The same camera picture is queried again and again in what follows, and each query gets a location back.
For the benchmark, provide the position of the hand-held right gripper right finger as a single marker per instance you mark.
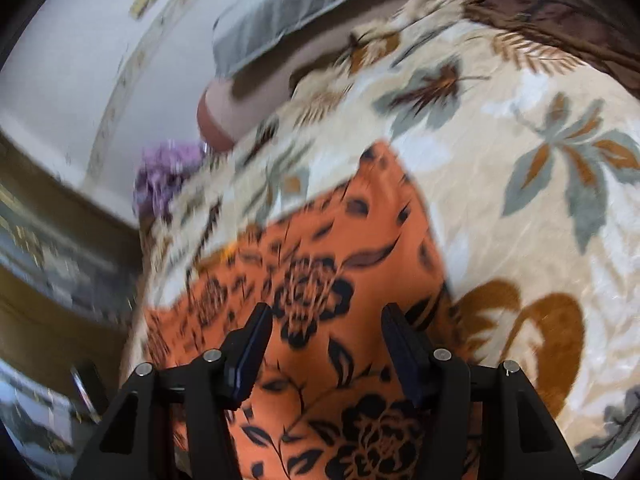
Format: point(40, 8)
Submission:
point(404, 355)

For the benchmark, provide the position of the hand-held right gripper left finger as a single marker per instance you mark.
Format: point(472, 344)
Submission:
point(250, 355)

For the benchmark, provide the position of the orange black floral cloth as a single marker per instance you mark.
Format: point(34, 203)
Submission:
point(325, 280)

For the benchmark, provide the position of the purple cloth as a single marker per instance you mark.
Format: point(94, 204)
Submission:
point(165, 175)

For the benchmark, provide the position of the wooden furniture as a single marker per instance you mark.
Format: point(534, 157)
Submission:
point(55, 285)

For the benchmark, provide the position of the beige leaf print blanket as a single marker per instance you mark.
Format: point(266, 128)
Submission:
point(500, 135)

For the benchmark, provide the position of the pink bolster pillow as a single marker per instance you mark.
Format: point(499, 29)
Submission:
point(225, 110)

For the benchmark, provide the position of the grey pillow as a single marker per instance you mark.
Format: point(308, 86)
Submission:
point(300, 5)

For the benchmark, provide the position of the brown cloth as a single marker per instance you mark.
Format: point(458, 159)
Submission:
point(565, 5)

